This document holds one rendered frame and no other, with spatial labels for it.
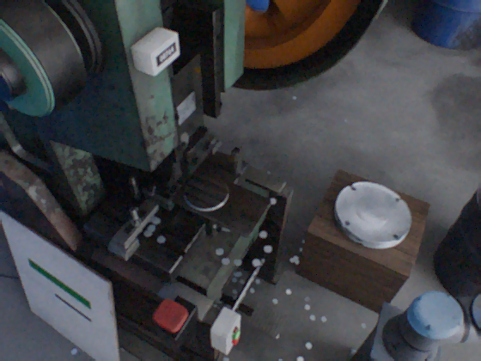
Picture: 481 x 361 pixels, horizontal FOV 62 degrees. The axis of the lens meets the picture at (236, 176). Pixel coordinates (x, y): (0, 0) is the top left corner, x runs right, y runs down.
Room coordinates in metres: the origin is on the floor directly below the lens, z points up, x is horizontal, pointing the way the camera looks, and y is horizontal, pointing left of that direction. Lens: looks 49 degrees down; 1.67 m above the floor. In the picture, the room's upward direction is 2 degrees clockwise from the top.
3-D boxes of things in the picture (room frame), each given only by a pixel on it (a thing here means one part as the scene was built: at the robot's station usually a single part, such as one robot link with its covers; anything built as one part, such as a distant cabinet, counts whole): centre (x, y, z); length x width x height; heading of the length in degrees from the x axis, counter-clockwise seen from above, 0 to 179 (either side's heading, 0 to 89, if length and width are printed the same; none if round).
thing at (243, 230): (0.68, 0.04, 0.72); 0.25 x 0.14 x 0.14; 63
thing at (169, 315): (0.36, 0.14, 0.72); 0.07 x 0.06 x 0.08; 63
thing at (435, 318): (0.42, -0.53, 0.62); 0.13 x 0.12 x 0.14; 93
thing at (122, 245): (0.61, 0.27, 0.76); 0.17 x 0.06 x 0.10; 153
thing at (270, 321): (0.70, 0.08, 0.14); 0.59 x 0.10 x 0.05; 63
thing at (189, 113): (0.74, 0.16, 1.04); 0.17 x 0.15 x 0.30; 63
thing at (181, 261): (0.76, 0.20, 0.68); 0.45 x 0.30 x 0.06; 153
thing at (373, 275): (0.94, -0.54, 0.18); 0.40 x 0.38 x 0.35; 63
